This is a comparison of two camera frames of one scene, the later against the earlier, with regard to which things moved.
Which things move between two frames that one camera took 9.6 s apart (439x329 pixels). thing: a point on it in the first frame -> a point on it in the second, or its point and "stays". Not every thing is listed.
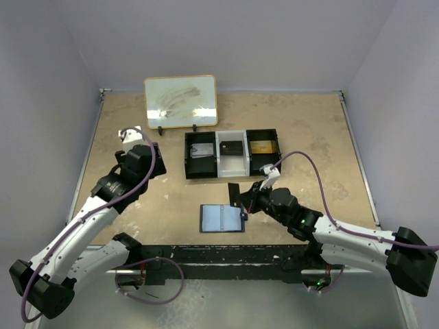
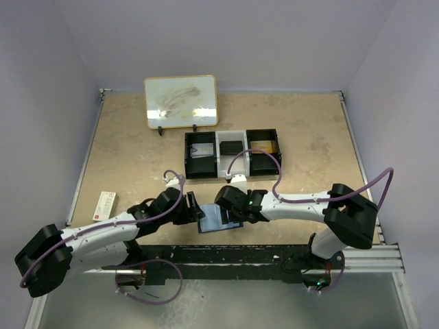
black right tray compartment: (257, 160) stays
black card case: (231, 148) stays
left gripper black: (158, 169) -> (193, 213)
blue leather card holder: (222, 218) stays
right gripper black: (247, 199) -> (249, 192)
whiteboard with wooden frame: (181, 101) stays
